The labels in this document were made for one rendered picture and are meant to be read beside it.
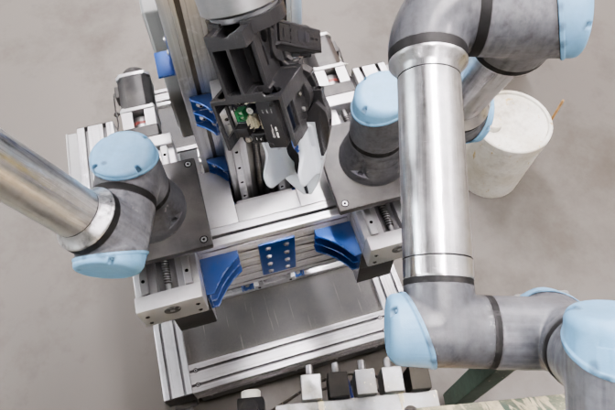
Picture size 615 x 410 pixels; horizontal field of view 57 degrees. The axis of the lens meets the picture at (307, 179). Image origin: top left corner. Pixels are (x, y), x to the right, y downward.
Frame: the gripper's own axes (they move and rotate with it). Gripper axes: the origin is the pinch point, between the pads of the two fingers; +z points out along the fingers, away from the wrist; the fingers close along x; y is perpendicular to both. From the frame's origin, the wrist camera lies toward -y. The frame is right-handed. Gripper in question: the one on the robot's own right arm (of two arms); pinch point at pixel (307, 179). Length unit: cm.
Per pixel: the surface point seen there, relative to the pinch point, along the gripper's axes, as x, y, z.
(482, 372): 7, -54, 104
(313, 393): -25, -22, 74
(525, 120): 19, -155, 85
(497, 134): 9, -145, 85
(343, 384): -19, -25, 74
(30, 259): -165, -75, 85
